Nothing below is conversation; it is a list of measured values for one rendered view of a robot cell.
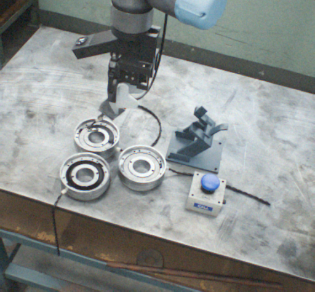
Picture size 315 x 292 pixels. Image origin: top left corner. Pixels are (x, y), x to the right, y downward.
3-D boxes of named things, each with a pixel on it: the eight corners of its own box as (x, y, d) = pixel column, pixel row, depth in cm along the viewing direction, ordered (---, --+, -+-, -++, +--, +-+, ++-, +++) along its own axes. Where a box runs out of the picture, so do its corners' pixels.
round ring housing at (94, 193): (88, 157, 92) (88, 144, 89) (119, 185, 88) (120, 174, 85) (50, 180, 86) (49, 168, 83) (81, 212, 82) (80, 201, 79)
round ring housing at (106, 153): (65, 152, 92) (64, 140, 89) (88, 123, 99) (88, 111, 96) (105, 169, 90) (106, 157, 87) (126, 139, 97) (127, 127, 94)
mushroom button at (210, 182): (195, 198, 84) (199, 184, 81) (199, 184, 87) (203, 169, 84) (213, 203, 84) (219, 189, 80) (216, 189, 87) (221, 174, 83)
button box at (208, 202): (184, 209, 85) (188, 196, 82) (191, 183, 90) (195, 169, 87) (221, 219, 85) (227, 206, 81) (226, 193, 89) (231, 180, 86)
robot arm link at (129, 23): (104, 8, 66) (119, -12, 72) (104, 32, 69) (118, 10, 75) (148, 18, 66) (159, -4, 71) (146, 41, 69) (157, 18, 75)
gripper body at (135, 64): (146, 94, 77) (153, 42, 69) (104, 84, 78) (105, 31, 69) (155, 71, 82) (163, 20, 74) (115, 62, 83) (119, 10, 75)
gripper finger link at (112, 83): (113, 107, 80) (116, 69, 74) (106, 105, 80) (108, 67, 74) (120, 94, 83) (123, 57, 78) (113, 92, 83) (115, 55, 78)
